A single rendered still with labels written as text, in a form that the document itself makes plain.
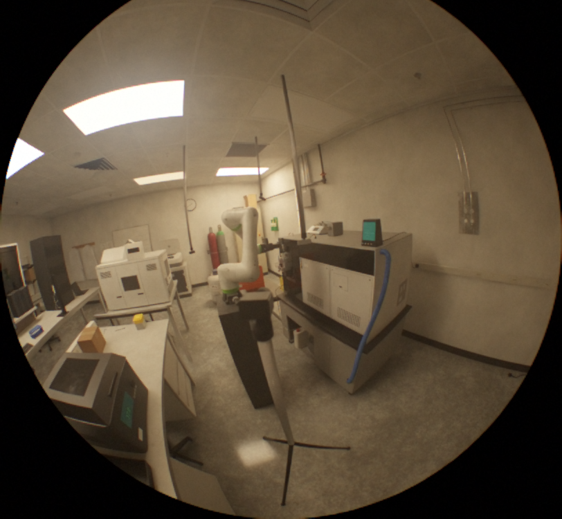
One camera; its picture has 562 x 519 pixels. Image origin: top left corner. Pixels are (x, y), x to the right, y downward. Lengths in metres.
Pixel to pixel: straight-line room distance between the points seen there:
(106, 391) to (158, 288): 1.48
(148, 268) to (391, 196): 2.83
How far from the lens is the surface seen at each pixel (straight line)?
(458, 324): 2.38
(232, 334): 1.17
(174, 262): 4.40
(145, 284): 2.11
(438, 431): 1.99
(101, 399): 0.83
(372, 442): 1.78
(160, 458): 0.94
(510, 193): 2.08
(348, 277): 1.23
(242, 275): 1.10
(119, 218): 5.42
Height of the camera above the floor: 1.68
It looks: 7 degrees down
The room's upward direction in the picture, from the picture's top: 6 degrees counter-clockwise
